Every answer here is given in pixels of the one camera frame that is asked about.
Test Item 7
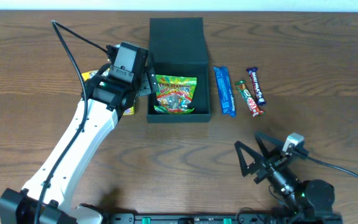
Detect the dark green lidded box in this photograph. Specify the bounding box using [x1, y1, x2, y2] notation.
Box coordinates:
[147, 18, 211, 123]

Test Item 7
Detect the yellow Mentos gum bottle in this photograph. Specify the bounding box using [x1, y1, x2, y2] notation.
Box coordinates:
[123, 101, 135, 116]

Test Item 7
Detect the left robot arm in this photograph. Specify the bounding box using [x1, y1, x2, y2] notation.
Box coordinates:
[0, 42, 158, 223]

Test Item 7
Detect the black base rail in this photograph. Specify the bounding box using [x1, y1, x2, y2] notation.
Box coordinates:
[102, 213, 343, 224]

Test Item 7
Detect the Haribo gummy candy bag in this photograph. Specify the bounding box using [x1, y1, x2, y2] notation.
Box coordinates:
[154, 75, 197, 114]

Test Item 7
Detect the purple Dairy Milk bar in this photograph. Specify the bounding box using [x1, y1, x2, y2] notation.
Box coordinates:
[246, 67, 266, 106]

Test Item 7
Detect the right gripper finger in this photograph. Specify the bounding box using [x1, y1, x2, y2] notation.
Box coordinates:
[255, 132, 284, 156]
[234, 140, 265, 178]

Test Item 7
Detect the yellow snack bag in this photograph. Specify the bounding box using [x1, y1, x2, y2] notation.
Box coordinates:
[81, 69, 109, 81]

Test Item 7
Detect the green red KitKat Milo bar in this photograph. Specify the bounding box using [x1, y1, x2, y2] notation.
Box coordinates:
[235, 80, 265, 118]

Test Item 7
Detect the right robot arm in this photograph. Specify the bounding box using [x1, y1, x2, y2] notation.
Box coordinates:
[234, 133, 343, 223]

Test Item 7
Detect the blue Oreo cookie pack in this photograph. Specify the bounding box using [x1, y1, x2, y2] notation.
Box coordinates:
[213, 66, 236, 118]

